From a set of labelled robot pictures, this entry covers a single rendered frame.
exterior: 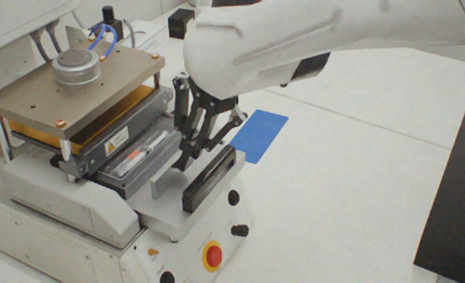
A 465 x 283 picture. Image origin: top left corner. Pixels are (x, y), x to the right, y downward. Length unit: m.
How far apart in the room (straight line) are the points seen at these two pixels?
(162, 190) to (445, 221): 0.53
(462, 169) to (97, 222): 0.67
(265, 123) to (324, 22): 0.99
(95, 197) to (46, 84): 0.22
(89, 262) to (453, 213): 0.66
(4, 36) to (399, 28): 0.73
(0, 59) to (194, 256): 0.50
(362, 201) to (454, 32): 0.82
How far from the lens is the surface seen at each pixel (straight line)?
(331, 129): 1.46
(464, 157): 1.10
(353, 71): 1.74
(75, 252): 0.98
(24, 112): 0.91
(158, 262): 0.94
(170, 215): 0.87
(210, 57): 0.57
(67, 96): 0.93
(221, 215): 1.07
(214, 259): 1.04
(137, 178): 0.91
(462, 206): 1.09
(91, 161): 0.90
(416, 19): 0.46
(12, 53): 1.08
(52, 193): 0.92
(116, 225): 0.87
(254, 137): 1.40
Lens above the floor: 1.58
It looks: 37 degrees down
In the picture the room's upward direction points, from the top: straight up
